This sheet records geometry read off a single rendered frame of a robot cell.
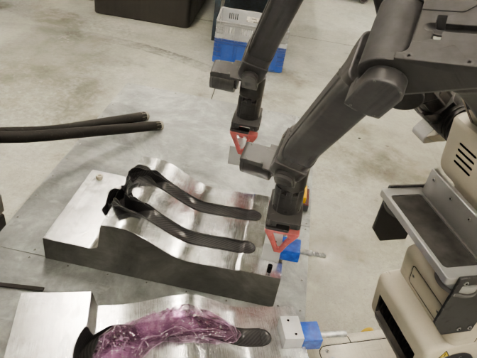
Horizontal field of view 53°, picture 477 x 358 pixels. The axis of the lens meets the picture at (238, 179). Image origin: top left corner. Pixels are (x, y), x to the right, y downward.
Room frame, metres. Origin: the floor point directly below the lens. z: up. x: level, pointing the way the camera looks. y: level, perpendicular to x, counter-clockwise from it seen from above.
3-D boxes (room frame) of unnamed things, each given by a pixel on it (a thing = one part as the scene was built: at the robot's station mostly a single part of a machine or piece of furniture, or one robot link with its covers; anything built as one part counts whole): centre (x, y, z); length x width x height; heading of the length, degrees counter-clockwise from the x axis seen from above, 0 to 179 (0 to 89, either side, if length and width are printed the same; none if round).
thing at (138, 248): (0.81, 0.12, 0.87); 0.50 x 0.26 x 0.14; 87
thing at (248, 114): (1.03, 0.00, 1.06); 0.10 x 0.07 x 0.07; 177
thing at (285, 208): (0.74, -0.10, 1.04); 0.10 x 0.07 x 0.07; 177
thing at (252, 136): (1.02, 0.00, 0.99); 0.07 x 0.07 x 0.09; 87
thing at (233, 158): (1.03, -0.03, 0.94); 0.13 x 0.05 x 0.05; 87
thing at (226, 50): (4.01, 0.09, 0.11); 0.61 x 0.41 x 0.22; 90
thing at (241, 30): (4.01, 0.09, 0.28); 0.61 x 0.41 x 0.15; 90
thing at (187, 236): (0.80, 0.11, 0.92); 0.35 x 0.16 x 0.09; 87
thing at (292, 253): (0.74, -0.14, 0.91); 0.13 x 0.05 x 0.05; 87
